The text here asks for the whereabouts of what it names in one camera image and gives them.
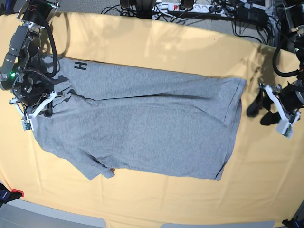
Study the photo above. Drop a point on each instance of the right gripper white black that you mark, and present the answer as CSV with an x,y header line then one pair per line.
x,y
44,105

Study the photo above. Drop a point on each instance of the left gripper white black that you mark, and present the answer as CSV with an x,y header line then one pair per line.
x,y
286,100

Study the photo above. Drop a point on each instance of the grey t-shirt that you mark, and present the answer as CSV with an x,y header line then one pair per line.
x,y
123,117

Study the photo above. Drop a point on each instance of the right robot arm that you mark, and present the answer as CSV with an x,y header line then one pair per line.
x,y
33,90

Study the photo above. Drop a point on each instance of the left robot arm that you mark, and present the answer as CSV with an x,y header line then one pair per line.
x,y
290,24

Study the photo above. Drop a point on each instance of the yellow table cloth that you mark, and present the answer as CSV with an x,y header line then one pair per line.
x,y
262,181

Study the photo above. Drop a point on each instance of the red black clamp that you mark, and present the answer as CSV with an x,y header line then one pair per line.
x,y
7,195

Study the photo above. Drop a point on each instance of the black power adapter box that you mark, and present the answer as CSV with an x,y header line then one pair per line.
x,y
251,16

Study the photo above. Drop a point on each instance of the black clamp right corner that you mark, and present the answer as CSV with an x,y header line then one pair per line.
x,y
293,223

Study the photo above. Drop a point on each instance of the white power strip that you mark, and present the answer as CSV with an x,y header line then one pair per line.
x,y
198,10

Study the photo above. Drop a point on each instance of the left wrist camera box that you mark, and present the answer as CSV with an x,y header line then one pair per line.
x,y
285,128

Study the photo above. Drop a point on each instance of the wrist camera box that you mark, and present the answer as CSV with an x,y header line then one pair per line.
x,y
29,124
285,128

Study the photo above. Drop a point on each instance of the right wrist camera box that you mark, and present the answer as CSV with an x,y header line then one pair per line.
x,y
29,124

